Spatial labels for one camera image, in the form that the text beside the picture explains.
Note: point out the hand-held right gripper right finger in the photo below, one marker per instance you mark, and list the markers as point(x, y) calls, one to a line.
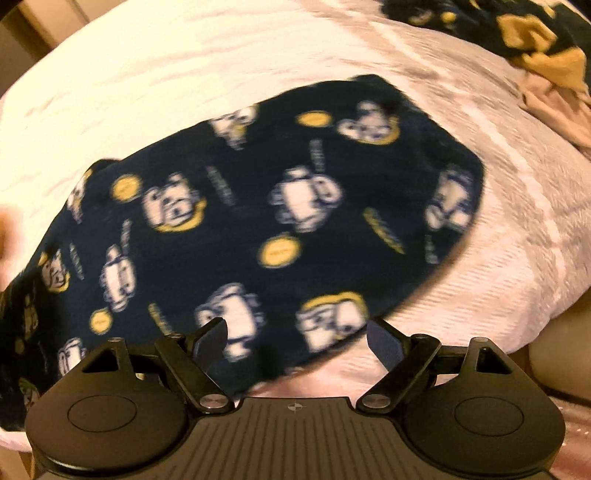
point(383, 341)

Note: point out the pink and grey striped bedspread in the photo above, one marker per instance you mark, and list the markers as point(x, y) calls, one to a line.
point(161, 69)

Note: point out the beige garment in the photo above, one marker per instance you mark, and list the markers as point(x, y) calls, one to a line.
point(558, 115)

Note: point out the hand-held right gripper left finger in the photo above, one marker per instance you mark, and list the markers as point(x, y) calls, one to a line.
point(210, 341)

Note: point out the pink patterned curtain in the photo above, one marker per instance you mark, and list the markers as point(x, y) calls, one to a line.
point(575, 438)

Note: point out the navy printed fleece pants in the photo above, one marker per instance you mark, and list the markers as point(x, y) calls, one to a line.
point(277, 184)

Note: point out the navy printed yellow-lined fleece top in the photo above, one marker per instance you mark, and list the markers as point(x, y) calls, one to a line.
point(471, 18)

